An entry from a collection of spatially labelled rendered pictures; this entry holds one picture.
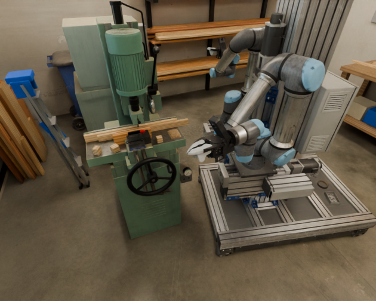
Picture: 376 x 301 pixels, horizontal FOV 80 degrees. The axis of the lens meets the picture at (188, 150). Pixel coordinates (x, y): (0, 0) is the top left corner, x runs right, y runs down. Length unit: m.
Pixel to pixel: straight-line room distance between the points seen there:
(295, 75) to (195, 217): 1.49
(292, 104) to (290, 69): 0.15
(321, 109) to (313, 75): 0.55
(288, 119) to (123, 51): 0.84
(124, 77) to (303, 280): 1.80
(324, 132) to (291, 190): 0.45
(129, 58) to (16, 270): 1.75
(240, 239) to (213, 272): 0.32
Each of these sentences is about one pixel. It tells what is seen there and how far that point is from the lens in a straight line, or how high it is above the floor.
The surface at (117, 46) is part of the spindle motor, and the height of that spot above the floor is 1.45.
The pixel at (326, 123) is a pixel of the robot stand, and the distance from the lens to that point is 1.64.
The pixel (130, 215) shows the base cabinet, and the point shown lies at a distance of 1.79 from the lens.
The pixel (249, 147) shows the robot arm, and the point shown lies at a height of 1.15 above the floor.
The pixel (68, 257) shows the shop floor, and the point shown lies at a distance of 2.14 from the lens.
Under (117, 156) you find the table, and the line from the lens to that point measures 1.39.
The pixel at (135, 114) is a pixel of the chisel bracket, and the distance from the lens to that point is 1.39.
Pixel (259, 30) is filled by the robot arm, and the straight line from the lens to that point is 1.63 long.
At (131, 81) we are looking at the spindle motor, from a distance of 1.27.
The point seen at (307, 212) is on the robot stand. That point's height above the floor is 0.21.
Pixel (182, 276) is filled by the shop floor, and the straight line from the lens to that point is 1.87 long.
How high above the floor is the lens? 1.72
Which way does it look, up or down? 38 degrees down
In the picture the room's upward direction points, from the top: straight up
